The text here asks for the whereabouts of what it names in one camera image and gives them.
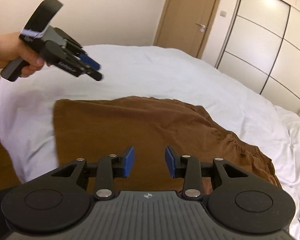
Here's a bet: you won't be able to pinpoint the brown knit pants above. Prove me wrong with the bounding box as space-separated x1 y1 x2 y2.
53 96 280 191

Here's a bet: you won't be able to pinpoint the person's left hand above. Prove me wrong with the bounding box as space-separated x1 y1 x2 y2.
0 32 51 77

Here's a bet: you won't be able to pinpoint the brown wooden door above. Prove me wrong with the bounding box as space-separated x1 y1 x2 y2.
153 0 220 58

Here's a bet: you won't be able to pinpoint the white sliding wardrobe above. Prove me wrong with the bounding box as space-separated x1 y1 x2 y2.
216 0 300 113

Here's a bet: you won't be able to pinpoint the silver door handle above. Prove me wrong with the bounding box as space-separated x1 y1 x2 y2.
196 23 206 33

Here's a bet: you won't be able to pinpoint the light switch beside wardrobe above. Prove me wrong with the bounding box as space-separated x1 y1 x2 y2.
220 11 227 17

